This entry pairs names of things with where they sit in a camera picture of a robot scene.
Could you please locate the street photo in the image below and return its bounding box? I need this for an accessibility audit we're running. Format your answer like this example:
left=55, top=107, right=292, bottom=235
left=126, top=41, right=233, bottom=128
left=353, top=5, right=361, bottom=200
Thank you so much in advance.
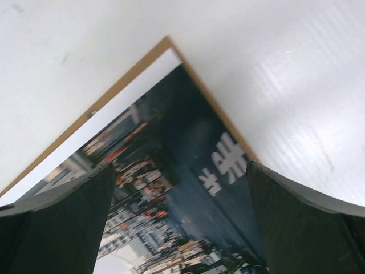
left=0, top=47, right=270, bottom=274

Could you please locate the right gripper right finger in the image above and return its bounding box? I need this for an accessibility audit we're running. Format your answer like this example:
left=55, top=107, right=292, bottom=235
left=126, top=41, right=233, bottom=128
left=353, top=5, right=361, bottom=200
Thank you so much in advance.
left=246, top=161, right=364, bottom=274

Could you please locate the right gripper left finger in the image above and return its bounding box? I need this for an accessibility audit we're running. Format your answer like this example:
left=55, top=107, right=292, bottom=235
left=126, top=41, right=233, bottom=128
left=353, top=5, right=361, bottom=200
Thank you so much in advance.
left=1, top=164, right=116, bottom=273

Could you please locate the brown backing board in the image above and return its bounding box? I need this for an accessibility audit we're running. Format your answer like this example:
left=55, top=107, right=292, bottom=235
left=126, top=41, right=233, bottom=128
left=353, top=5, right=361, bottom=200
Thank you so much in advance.
left=1, top=35, right=259, bottom=197

